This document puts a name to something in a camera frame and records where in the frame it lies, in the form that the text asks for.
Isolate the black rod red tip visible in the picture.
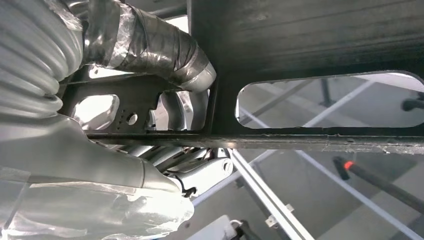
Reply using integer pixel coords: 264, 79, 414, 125
332, 156, 424, 215

